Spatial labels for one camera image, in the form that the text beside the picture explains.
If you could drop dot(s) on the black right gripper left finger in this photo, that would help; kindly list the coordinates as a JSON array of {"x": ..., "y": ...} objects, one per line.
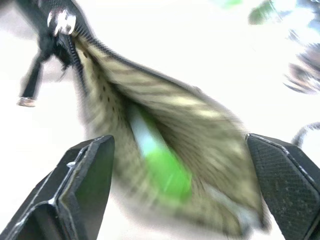
[{"x": 75, "y": 190}]

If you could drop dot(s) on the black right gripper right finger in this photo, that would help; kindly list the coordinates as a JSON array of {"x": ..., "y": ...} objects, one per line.
[{"x": 282, "y": 185}]

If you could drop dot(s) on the green highlighter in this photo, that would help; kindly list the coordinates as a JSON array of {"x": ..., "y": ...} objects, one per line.
[{"x": 162, "y": 160}]

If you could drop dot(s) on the beige grid zipper pouch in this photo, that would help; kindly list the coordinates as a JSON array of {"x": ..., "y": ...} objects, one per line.
[{"x": 190, "y": 130}]

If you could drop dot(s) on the dark blurred object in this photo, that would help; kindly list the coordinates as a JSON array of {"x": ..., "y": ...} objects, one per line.
[{"x": 305, "y": 67}]

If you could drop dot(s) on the green object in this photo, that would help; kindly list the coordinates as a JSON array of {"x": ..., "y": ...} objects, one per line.
[{"x": 261, "y": 11}]

